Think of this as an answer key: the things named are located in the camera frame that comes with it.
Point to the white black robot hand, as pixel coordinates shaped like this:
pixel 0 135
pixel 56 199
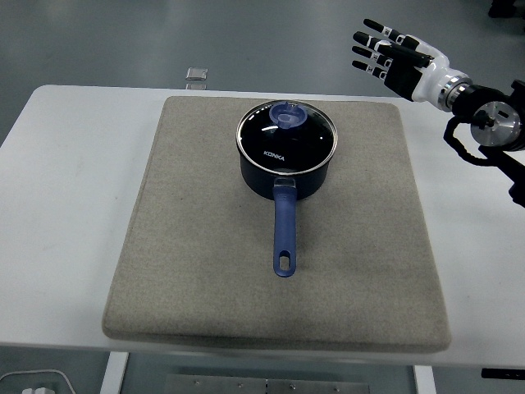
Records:
pixel 428 82

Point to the glass pot lid blue knob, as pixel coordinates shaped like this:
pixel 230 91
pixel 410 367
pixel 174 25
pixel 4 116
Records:
pixel 287 143

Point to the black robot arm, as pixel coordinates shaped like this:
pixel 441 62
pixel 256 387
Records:
pixel 492 119

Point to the person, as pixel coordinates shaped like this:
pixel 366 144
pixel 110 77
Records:
pixel 508 6

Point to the dark blue saucepan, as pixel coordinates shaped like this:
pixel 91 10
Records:
pixel 262 180

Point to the small clear floor plate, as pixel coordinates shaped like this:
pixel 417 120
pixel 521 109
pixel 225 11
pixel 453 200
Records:
pixel 197 73

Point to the beige fabric mat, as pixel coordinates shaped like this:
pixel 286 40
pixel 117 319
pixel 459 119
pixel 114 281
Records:
pixel 205 267

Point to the white table leg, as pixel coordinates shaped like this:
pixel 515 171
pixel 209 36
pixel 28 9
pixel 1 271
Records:
pixel 114 373
pixel 424 381

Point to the black bar under table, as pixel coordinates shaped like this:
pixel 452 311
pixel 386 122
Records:
pixel 502 373

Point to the grey metal plate with screws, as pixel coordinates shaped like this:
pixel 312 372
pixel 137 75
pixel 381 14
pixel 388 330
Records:
pixel 266 386

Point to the white power adapter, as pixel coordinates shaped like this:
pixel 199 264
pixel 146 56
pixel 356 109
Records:
pixel 39 390

